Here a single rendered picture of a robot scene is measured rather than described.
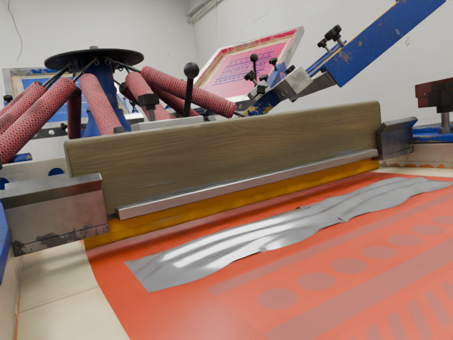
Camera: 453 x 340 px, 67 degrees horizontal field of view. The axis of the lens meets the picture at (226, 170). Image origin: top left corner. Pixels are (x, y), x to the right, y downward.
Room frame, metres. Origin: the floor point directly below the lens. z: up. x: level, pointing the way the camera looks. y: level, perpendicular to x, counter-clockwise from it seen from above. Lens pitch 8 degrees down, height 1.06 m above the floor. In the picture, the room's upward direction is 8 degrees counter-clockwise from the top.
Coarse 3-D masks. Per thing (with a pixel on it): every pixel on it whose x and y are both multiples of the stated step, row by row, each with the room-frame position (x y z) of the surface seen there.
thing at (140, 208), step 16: (320, 160) 0.42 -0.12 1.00; (336, 160) 0.42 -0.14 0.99; (352, 160) 0.43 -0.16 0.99; (256, 176) 0.37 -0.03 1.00; (272, 176) 0.37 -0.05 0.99; (288, 176) 0.38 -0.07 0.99; (192, 192) 0.33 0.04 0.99; (208, 192) 0.33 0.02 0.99; (224, 192) 0.34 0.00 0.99; (128, 208) 0.30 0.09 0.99; (144, 208) 0.30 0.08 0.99; (160, 208) 0.31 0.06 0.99
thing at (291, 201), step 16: (352, 176) 0.49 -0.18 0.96; (368, 176) 0.48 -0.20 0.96; (384, 176) 0.46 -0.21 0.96; (400, 176) 0.45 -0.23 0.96; (416, 176) 0.44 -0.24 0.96; (432, 176) 0.43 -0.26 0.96; (304, 192) 0.43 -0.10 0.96; (320, 192) 0.42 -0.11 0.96; (336, 192) 0.41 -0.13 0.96; (432, 192) 0.35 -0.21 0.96; (288, 208) 0.37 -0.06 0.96; (400, 208) 0.31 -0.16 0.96
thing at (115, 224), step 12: (336, 168) 0.45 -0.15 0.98; (348, 168) 0.46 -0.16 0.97; (288, 180) 0.41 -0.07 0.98; (300, 180) 0.42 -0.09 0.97; (240, 192) 0.38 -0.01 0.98; (252, 192) 0.39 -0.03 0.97; (192, 204) 0.35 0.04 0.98; (204, 204) 0.36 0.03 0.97; (216, 204) 0.36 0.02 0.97; (144, 216) 0.32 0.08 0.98; (156, 216) 0.33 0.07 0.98; (168, 216) 0.34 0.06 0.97; (120, 228) 0.31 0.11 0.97
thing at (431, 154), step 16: (416, 144) 0.50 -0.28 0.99; (432, 144) 0.47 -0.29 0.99; (448, 144) 0.46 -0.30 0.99; (384, 160) 0.54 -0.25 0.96; (400, 160) 0.52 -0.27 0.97; (416, 160) 0.50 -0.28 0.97; (432, 160) 0.48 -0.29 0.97; (448, 160) 0.46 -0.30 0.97; (16, 272) 0.24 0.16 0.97; (0, 288) 0.17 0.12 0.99; (16, 288) 0.22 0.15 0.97; (0, 304) 0.15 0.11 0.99; (16, 304) 0.20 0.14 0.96; (0, 320) 0.14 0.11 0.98; (16, 320) 0.19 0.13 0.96; (0, 336) 0.14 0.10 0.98; (16, 336) 0.18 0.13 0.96
